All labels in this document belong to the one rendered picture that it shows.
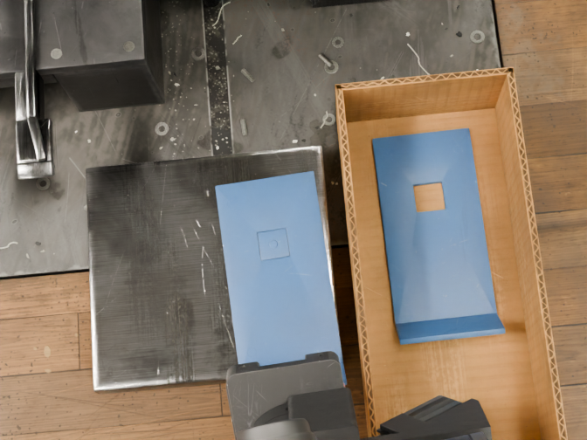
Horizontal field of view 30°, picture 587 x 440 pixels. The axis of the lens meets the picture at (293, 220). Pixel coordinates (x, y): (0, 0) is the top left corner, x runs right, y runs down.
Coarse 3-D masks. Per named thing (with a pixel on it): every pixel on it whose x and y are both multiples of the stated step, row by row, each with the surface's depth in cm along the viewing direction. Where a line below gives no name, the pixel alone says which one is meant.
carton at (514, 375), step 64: (384, 128) 79; (448, 128) 79; (512, 128) 73; (512, 192) 75; (384, 256) 77; (512, 256) 77; (384, 320) 76; (512, 320) 75; (384, 384) 75; (448, 384) 75; (512, 384) 74
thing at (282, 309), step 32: (224, 192) 77; (256, 192) 77; (288, 192) 77; (224, 224) 76; (256, 224) 76; (288, 224) 76; (320, 224) 76; (224, 256) 76; (256, 256) 76; (320, 256) 75; (256, 288) 75; (288, 288) 75; (320, 288) 75; (256, 320) 74; (288, 320) 74; (320, 320) 74; (256, 352) 74; (288, 352) 74; (320, 352) 74
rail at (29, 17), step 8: (24, 0) 74; (32, 0) 74; (24, 8) 74; (32, 8) 74; (24, 16) 74; (32, 16) 74; (24, 24) 74; (32, 24) 74; (32, 32) 74; (32, 40) 73; (32, 48) 73; (32, 56) 73; (32, 64) 73; (32, 72) 73; (32, 80) 73; (40, 80) 74; (32, 88) 72; (40, 88) 74; (32, 96) 72; (40, 96) 74; (32, 104) 72; (40, 104) 74; (32, 112) 72; (40, 112) 73
